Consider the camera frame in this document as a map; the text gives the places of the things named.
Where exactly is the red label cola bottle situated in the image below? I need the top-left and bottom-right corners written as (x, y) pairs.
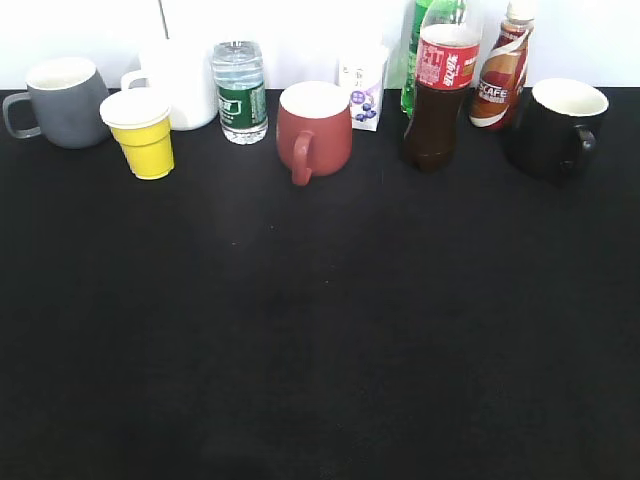
top-left (402, 1), bottom-right (484, 173)

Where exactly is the yellow paper cup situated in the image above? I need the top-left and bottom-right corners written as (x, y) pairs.
top-left (99, 88), bottom-right (174, 180)

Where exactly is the green sprite bottle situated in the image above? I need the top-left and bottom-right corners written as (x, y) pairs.
top-left (401, 0), bottom-right (467, 117)

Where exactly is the red ceramic mug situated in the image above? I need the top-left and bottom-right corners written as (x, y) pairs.
top-left (276, 81), bottom-right (353, 186)

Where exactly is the white milk carton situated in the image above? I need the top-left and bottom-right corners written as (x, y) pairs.
top-left (338, 45), bottom-right (388, 132)

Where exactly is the green label water bottle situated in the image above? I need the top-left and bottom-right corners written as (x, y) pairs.
top-left (212, 41), bottom-right (268, 145)

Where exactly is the white ceramic mug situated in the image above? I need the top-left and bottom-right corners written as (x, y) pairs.
top-left (120, 39), bottom-right (218, 131)

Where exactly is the nescafe coffee bottle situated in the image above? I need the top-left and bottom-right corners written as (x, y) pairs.
top-left (469, 1), bottom-right (536, 131)

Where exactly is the black ceramic mug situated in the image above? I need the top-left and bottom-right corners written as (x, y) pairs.
top-left (505, 78), bottom-right (609, 187)

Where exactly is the grey ceramic mug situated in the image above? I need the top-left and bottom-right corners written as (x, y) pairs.
top-left (2, 57), bottom-right (110, 149)

